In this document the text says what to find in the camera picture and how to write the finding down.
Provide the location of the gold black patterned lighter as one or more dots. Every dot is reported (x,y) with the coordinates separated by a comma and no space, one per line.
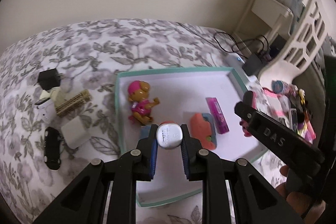
(73,103)

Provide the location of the white power bank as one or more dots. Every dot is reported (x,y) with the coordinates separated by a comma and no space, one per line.
(235,61)

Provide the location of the purple stick package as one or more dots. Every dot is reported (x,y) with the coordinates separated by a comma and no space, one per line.
(216,112)

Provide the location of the floral grey white blanket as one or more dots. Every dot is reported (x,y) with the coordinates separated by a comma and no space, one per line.
(88,55)

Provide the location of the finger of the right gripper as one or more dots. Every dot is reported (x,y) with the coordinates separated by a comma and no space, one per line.
(297,153)

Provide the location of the cream hair claw clip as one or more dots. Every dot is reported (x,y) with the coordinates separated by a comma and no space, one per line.
(56,94)

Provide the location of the colourful toy clutter pile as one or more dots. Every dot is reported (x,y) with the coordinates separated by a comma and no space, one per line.
(287,104)

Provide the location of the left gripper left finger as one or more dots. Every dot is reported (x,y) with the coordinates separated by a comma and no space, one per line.
(105,191)

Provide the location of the person's right hand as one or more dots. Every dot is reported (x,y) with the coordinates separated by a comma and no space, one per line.
(301,204)

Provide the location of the black charger brick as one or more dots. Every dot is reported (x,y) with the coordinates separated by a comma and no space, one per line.
(253,65)

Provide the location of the red white glue bottle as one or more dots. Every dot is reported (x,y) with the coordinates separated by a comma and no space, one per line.
(169,135)

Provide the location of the white plastic basket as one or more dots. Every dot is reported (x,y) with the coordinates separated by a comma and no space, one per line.
(301,48)

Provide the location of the black power adapter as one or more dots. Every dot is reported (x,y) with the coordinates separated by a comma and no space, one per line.
(49,79)

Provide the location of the cream wooden shelf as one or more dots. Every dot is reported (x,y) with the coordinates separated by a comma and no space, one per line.
(260,24)

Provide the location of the pink brown dog toy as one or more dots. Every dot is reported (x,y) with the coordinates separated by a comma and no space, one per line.
(140,105)

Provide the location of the black toy car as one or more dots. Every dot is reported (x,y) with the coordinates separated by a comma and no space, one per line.
(51,145)

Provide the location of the teal white box lid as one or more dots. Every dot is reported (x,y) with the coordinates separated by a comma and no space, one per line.
(182,93)

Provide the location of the white smartwatch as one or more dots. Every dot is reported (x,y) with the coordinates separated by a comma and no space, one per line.
(46,109)

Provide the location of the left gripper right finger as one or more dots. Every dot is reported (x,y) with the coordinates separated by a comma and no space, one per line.
(232,187)

